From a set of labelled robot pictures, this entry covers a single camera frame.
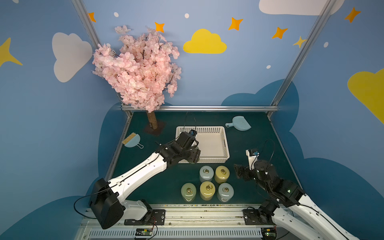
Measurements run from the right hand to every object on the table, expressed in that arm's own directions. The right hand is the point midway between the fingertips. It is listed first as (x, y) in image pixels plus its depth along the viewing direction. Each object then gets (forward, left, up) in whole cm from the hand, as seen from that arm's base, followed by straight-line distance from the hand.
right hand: (244, 161), depth 76 cm
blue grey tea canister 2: (-13, +9, -9) cm, 18 cm away
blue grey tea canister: (-4, +19, -9) cm, 22 cm away
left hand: (+5, +27, +2) cm, 27 cm away
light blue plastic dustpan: (+42, -7, -17) cm, 46 cm away
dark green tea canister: (-14, +28, -7) cm, 32 cm away
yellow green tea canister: (-3, +11, -8) cm, 14 cm away
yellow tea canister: (-13, +19, -8) cm, 24 cm away
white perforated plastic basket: (+21, +14, -15) cm, 29 cm away
